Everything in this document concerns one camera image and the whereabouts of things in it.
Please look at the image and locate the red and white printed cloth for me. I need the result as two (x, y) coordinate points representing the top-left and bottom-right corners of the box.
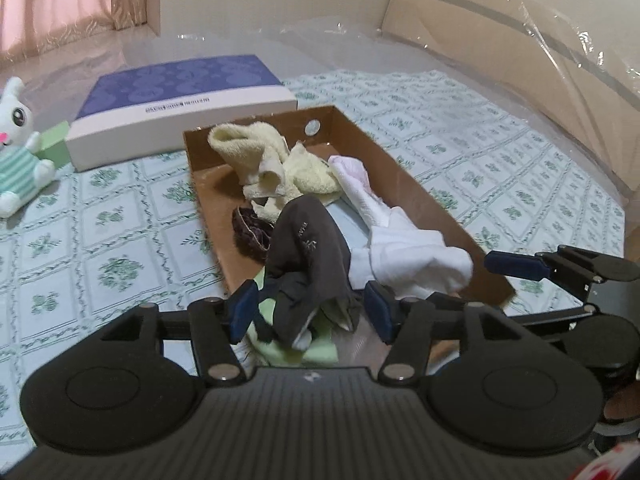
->
(570, 442), (640, 480)

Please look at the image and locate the yellow towel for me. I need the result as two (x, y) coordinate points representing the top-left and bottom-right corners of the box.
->
(207, 122), (343, 223)

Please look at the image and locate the clear plastic sheet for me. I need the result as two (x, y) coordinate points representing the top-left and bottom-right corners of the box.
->
(120, 0), (640, 201)

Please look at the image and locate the white bunny plush toy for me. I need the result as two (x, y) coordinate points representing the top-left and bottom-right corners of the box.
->
(0, 76), (57, 219)

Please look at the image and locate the brown cardboard box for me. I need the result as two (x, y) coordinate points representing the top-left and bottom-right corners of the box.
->
(182, 105), (518, 366)

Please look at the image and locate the blue face mask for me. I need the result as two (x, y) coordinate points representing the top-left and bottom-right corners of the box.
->
(320, 195), (373, 256)

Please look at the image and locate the wooden headboard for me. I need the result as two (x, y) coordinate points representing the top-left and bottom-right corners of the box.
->
(377, 0), (640, 196)

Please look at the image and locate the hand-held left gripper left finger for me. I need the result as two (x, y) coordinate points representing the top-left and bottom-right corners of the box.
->
(97, 280), (261, 386)

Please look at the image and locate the blue and white box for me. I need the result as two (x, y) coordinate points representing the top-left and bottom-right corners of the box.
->
(65, 54), (299, 173)

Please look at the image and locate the person's right hand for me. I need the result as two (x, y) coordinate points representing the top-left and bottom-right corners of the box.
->
(602, 380), (640, 426)

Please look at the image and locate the pink curtain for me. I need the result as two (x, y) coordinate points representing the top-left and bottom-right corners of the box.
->
(0, 0), (161, 61)

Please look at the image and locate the brown scrunchie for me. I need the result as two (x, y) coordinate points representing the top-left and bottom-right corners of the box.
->
(231, 206), (276, 263)

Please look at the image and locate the green carton box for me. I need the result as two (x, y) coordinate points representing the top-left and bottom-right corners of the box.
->
(40, 121), (71, 166)

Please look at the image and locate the floral printed tablecloth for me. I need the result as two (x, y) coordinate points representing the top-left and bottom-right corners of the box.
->
(0, 67), (628, 441)

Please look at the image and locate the light green cloth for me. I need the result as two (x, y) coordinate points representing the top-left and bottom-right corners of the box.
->
(247, 267), (341, 368)

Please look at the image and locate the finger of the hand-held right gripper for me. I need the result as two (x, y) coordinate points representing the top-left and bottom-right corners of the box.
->
(484, 249), (553, 282)
(505, 302), (598, 333)

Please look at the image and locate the dark grey embroidered sock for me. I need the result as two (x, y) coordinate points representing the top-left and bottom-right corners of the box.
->
(262, 196), (363, 351)

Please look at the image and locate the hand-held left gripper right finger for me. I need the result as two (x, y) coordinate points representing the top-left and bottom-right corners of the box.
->
(363, 280), (543, 386)

